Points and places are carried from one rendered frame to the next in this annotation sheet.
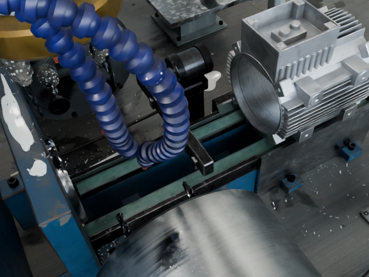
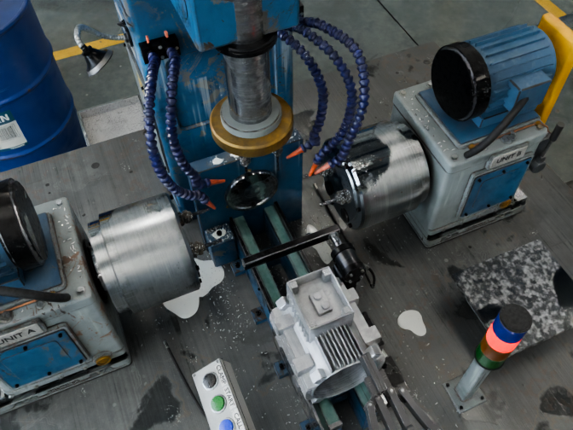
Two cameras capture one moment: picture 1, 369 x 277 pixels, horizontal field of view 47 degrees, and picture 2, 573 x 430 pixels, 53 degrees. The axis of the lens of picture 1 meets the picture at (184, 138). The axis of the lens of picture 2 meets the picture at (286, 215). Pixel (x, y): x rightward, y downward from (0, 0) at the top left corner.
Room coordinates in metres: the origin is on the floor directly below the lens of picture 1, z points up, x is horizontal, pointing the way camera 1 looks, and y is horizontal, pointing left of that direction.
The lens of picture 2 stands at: (0.53, -0.75, 2.21)
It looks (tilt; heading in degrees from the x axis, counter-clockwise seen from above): 54 degrees down; 93
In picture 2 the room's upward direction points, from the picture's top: 1 degrees counter-clockwise
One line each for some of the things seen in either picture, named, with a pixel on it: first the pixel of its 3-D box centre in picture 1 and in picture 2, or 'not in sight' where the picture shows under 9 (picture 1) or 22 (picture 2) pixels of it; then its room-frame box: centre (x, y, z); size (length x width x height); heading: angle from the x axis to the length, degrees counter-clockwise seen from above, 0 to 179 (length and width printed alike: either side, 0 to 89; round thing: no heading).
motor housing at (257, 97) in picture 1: (298, 75); (325, 339); (0.59, -0.22, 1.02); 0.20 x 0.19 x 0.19; 115
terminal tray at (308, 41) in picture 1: (287, 40); (319, 305); (0.57, -0.18, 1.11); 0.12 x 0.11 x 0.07; 115
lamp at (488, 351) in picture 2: not in sight; (498, 343); (0.93, -0.26, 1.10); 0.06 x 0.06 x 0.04
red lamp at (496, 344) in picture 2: not in sight; (504, 334); (0.93, -0.26, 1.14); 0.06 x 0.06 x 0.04
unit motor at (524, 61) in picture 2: not in sight; (497, 113); (1.02, 0.35, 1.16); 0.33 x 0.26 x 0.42; 25
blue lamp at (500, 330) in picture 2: not in sight; (511, 324); (0.93, -0.26, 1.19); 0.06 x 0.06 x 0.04
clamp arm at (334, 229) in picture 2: (172, 117); (292, 246); (0.50, 0.02, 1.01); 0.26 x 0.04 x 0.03; 25
